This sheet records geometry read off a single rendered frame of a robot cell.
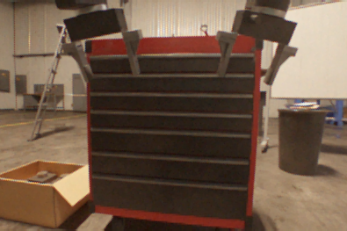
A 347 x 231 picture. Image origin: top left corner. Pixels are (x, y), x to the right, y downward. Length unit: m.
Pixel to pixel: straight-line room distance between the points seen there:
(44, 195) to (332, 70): 3.10
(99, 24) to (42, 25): 12.13
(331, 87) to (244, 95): 2.32
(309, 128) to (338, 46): 1.34
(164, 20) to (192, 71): 8.91
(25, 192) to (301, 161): 2.14
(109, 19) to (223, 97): 0.47
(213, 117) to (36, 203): 1.03
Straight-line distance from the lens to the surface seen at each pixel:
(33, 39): 12.79
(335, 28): 3.13
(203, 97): 0.72
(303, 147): 2.09
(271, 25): 0.49
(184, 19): 9.51
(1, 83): 12.56
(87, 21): 0.49
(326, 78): 3.00
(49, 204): 1.24
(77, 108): 10.04
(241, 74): 0.75
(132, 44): 0.47
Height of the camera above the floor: 0.69
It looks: 5 degrees down
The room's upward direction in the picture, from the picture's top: 1 degrees clockwise
